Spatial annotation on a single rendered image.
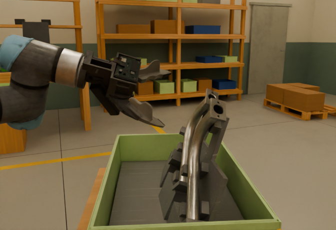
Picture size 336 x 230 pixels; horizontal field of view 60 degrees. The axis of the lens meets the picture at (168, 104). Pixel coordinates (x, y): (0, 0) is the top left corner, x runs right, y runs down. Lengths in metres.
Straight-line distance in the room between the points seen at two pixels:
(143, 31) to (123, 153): 4.50
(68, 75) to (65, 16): 5.33
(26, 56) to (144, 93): 5.14
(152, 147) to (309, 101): 4.38
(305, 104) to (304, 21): 3.49
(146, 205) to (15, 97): 0.51
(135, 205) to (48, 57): 0.53
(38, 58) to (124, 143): 0.69
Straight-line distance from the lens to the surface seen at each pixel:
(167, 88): 5.83
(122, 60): 0.61
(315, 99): 5.47
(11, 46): 0.64
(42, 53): 0.63
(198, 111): 0.91
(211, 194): 0.72
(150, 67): 0.67
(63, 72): 0.62
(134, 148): 1.23
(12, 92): 0.66
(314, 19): 8.62
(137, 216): 0.90
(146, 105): 0.59
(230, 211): 0.94
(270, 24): 7.64
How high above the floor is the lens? 1.35
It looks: 13 degrees down
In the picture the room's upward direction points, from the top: straight up
